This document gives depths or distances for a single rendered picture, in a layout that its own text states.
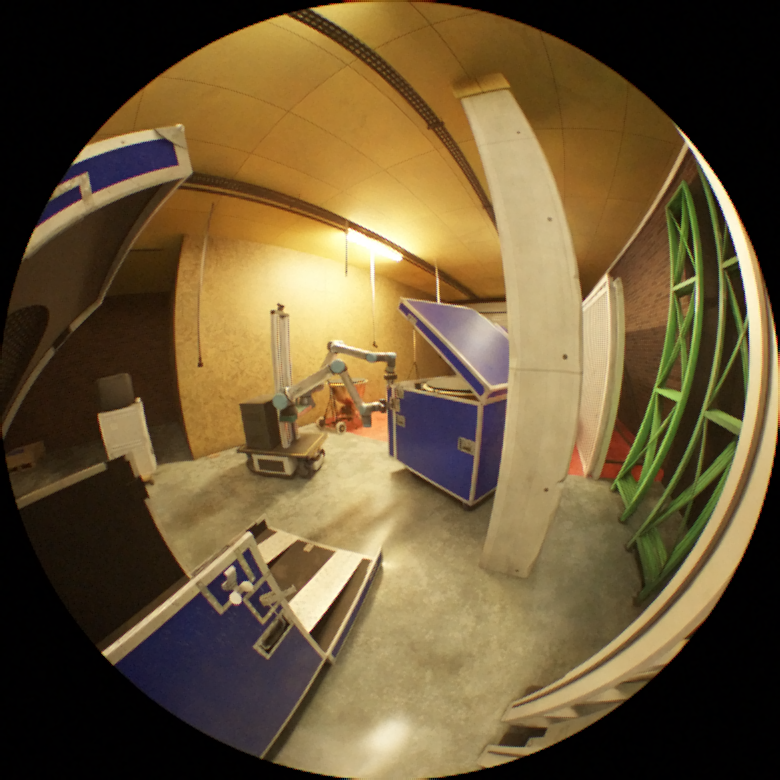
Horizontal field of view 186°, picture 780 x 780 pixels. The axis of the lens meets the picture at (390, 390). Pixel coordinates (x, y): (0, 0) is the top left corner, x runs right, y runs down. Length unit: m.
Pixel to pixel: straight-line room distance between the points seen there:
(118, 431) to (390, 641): 3.22
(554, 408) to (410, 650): 1.29
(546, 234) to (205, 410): 3.92
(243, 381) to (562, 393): 3.75
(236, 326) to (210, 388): 0.99
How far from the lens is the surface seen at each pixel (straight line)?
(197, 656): 0.61
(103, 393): 3.39
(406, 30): 2.00
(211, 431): 3.80
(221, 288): 3.90
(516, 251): 1.15
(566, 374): 1.07
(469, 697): 1.33
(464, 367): 1.61
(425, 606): 1.48
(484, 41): 2.09
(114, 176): 0.46
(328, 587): 1.48
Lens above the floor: 1.30
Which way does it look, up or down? 10 degrees down
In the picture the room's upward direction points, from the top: 2 degrees counter-clockwise
